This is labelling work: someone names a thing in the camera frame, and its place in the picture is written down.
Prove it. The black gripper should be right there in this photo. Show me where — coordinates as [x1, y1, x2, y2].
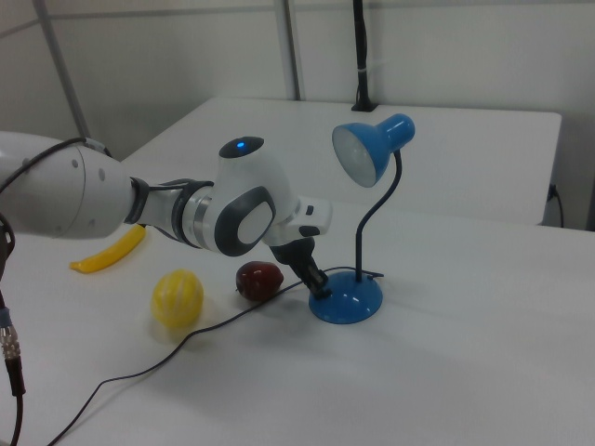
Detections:
[271, 236, 333, 300]

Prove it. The blue gooseneck desk lamp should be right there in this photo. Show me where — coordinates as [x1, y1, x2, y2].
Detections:
[308, 112, 417, 325]

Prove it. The dark red toy apple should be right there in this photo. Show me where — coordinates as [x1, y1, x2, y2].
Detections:
[234, 260, 285, 302]

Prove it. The yellow striped toy melon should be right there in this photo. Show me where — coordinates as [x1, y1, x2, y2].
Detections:
[151, 269, 205, 329]

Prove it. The yellow toy banana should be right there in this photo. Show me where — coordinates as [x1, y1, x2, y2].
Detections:
[69, 225, 148, 274]

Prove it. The black clamped pole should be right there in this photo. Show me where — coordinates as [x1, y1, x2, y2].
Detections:
[350, 0, 378, 113]

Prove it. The thin black lamp cable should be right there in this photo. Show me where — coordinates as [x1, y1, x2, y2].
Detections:
[46, 266, 386, 446]

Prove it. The grey metal frame post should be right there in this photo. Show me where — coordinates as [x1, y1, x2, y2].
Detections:
[278, 0, 304, 101]
[31, 0, 90, 140]

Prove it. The black wall plug cable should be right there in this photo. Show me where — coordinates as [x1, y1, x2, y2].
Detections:
[548, 183, 565, 229]

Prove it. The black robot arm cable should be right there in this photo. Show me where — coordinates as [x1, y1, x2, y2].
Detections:
[0, 136, 216, 196]

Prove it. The black cable with metal connector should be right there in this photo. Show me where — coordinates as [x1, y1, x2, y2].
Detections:
[0, 213, 27, 446]

